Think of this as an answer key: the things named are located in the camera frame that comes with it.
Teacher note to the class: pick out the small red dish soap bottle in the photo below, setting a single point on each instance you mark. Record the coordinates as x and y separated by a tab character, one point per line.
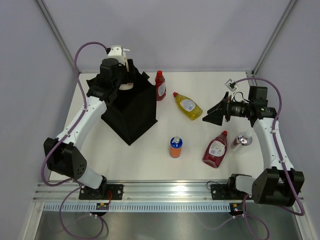
160	86

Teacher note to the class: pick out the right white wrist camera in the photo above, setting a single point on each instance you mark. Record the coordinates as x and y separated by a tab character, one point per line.
231	85

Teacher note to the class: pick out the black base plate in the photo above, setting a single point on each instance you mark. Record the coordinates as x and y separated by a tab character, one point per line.
225	192
113	191

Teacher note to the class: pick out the orange blue pump bottle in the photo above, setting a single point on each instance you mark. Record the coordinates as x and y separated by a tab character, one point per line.
176	144

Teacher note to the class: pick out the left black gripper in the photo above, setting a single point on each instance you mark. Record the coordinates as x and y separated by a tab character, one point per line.
128	76

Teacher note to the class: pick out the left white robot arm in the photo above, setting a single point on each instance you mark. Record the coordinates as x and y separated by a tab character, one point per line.
63	153

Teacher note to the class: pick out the right aluminium frame post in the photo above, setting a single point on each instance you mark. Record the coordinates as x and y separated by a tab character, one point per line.
274	36

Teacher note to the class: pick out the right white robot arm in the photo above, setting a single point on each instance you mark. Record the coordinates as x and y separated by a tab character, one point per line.
279	184

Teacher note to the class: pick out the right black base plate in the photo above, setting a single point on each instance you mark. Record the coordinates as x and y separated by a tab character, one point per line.
225	192

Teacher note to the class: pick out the aluminium frame post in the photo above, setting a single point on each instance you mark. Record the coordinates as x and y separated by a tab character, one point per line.
274	36
55	31

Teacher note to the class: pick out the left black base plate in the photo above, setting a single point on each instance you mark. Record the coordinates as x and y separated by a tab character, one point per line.
113	191

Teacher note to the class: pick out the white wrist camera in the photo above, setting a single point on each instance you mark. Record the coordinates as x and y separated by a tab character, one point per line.
231	85
116	52

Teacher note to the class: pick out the slotted cable duct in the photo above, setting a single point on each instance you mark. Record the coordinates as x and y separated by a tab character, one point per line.
140	207

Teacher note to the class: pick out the aluminium mounting rail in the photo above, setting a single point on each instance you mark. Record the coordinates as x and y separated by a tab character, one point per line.
135	191

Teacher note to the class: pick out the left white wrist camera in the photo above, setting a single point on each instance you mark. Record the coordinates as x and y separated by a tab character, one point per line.
116	52

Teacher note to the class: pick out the cream pump lotion bottle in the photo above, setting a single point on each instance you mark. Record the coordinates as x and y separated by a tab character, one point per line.
128	82

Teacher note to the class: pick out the large red dish soap bottle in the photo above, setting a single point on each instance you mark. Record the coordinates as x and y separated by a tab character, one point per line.
216	150

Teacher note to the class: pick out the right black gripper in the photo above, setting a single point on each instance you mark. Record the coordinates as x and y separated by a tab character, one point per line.
216	116

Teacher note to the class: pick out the yellow dish soap bottle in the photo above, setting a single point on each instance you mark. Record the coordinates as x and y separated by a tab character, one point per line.
187	106

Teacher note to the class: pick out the left aluminium frame post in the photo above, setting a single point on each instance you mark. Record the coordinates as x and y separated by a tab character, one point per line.
55	31

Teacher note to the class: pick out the black canvas bag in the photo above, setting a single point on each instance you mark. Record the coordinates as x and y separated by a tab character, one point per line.
133	112

